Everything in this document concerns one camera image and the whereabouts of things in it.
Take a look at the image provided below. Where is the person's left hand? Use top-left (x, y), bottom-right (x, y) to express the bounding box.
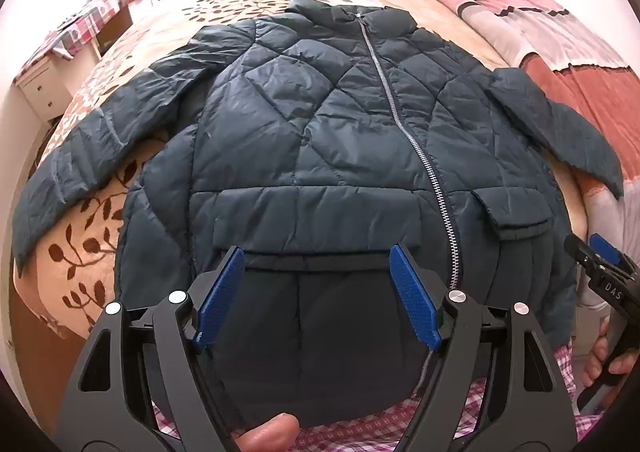
top-left (235, 413), bottom-right (300, 452)

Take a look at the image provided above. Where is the white drawer cabinet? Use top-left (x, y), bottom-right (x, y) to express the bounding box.
top-left (17, 54), bottom-right (72, 121)

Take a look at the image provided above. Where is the beige leaf print bed blanket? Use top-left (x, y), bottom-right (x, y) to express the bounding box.
top-left (12, 0), bottom-right (586, 339)

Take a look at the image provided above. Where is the pink and rust striped blanket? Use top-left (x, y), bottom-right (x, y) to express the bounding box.
top-left (415, 0), bottom-right (640, 313)

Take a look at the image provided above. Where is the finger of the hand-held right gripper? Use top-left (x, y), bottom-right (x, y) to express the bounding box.
top-left (589, 233), bottom-right (625, 269)
top-left (564, 235), bottom-right (602, 275)

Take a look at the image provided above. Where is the person's pink checkered clothing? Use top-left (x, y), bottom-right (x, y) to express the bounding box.
top-left (150, 337), bottom-right (601, 452)

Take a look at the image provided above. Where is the plaid tablecloth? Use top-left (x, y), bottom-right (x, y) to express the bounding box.
top-left (15, 0), bottom-right (187, 83)

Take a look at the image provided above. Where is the dark teal quilted jacket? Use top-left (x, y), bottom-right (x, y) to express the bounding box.
top-left (12, 0), bottom-right (625, 428)

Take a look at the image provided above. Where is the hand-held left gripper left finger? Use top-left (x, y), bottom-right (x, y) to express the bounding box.
top-left (54, 246), bottom-right (246, 452)

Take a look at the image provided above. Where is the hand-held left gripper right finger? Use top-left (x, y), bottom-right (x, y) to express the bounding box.
top-left (389, 243), bottom-right (581, 452)

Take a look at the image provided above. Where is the person's right hand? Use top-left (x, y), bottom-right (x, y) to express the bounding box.
top-left (582, 317), bottom-right (627, 389)

